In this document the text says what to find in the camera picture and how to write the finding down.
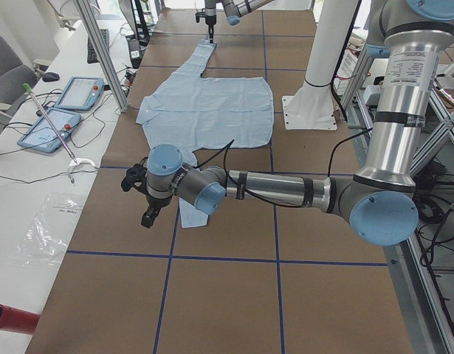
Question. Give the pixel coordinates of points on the light blue button shirt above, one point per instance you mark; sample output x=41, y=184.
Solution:
x=188, y=112

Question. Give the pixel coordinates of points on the clear plastic bag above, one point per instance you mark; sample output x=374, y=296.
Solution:
x=46, y=240

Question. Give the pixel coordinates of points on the lower blue teach pendant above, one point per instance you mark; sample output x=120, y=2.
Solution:
x=41, y=136

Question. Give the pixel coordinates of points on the blue teach pendant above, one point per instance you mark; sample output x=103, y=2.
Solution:
x=41, y=136
x=80, y=93

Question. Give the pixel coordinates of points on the upper blue teach pendant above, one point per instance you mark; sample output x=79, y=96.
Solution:
x=80, y=93

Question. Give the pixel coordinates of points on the black computer mouse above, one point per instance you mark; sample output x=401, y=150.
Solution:
x=50, y=77

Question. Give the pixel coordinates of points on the red cylinder bottle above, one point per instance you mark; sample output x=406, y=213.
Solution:
x=18, y=321

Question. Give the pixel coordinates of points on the metal rod green tip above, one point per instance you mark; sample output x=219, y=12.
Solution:
x=51, y=124

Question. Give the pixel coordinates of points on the grey office chair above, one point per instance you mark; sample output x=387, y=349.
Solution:
x=13, y=74

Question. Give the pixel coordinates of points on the white curved bracket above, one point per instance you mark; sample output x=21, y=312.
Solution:
x=80, y=164

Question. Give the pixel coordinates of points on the aluminium frame post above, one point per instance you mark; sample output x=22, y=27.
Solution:
x=90, y=23

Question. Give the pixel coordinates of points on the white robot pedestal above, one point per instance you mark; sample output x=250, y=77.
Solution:
x=311, y=108

